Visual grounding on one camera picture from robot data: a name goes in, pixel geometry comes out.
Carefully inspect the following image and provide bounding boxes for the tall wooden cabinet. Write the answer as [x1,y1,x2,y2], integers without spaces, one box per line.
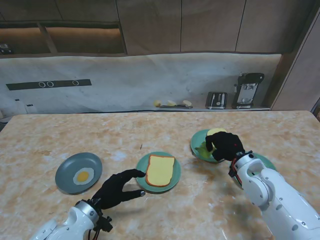
[271,0,320,112]

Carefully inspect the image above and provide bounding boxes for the arm red black cables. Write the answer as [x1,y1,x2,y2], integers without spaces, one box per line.
[229,154,245,191]
[84,222,101,240]

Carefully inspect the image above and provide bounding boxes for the green toy lettuce leaf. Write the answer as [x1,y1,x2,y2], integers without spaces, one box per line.
[195,141,218,159]

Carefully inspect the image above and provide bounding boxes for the green round plate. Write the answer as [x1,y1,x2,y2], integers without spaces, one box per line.
[190,129,232,165]
[135,151,182,193]
[231,152,278,190]

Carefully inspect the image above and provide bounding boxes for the toy bread slice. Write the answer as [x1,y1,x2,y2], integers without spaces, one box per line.
[144,154,176,188]
[206,127,228,137]

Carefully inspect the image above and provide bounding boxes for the black panel with white rings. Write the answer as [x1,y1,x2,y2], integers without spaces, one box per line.
[5,78,93,91]

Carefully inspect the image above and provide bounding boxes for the left arm red black cables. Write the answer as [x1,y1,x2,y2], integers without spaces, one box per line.
[84,222,101,240]

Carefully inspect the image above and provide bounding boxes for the dark flat cutting board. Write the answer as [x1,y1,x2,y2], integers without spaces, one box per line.
[156,104,194,109]

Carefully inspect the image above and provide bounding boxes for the black toaster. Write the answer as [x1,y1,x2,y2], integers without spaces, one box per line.
[205,91,228,110]

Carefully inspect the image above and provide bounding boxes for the dark background equipment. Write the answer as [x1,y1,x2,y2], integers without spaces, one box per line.
[311,97,320,120]

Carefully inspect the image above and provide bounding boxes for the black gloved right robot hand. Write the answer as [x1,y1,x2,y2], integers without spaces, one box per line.
[204,131,246,163]

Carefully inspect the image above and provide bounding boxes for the grey round plate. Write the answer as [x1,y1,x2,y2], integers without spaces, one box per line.
[54,152,103,195]

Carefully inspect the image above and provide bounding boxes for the small white box device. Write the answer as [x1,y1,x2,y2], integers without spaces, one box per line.
[24,103,38,114]

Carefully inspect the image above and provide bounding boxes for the right arm red black cables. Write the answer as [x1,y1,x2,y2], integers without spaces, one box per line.
[229,154,245,191]

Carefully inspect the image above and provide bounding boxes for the wooden wall shelf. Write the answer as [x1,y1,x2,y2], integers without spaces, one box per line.
[0,21,128,57]

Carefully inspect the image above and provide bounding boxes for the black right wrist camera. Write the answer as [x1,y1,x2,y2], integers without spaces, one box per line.
[227,163,241,179]

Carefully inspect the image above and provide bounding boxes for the white countertop appliance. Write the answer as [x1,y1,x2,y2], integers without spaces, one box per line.
[0,98,26,121]

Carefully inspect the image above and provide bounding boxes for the toy fried egg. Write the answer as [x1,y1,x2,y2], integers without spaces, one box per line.
[72,167,95,186]

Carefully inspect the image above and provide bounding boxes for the black silver coffee machine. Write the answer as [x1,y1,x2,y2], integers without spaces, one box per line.
[232,72,265,110]

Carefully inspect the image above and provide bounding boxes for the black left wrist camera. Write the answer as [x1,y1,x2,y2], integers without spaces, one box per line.
[92,215,113,232]

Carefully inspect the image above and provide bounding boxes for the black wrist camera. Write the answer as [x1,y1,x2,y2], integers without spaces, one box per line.
[92,215,113,232]
[227,163,241,179]

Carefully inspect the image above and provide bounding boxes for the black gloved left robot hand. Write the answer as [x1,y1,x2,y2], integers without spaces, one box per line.
[91,168,147,210]

